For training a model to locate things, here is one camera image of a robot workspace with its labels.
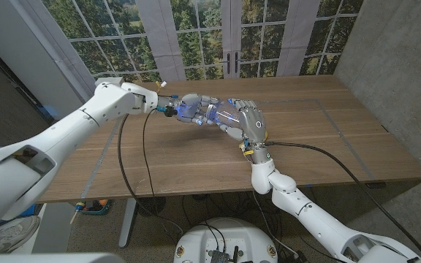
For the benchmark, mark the clear plastic jar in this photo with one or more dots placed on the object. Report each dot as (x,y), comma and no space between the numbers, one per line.
(227,111)

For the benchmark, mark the printed window backdrop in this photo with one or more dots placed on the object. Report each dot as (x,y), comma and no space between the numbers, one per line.
(159,36)

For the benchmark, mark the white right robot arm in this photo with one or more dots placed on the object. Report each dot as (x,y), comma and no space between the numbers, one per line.
(305,215)

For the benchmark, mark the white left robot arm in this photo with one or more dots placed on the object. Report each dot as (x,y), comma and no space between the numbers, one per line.
(86,120)

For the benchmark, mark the black round fan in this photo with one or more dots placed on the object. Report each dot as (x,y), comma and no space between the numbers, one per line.
(152,206)

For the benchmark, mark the silver metal jar lid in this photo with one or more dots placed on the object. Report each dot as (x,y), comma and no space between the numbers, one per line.
(209,111)

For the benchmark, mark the grey white sneaker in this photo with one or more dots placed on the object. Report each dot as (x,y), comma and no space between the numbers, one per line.
(13,233)

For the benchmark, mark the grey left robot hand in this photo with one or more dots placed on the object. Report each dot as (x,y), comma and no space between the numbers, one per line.
(192,107)

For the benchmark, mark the white table leg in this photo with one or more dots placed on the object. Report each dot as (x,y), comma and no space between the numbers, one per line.
(126,226)

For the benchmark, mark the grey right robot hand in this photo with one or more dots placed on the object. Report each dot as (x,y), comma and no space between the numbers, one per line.
(254,126)

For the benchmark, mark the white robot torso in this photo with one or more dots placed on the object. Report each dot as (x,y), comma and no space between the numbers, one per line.
(225,237)

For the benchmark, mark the white power strip box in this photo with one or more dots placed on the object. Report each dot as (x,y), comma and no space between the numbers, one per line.
(113,79)

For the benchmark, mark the teal basket with items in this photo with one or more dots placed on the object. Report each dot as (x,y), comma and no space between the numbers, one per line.
(95,208)

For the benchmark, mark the white stick with blue cap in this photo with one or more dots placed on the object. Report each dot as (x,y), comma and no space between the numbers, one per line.
(75,216)

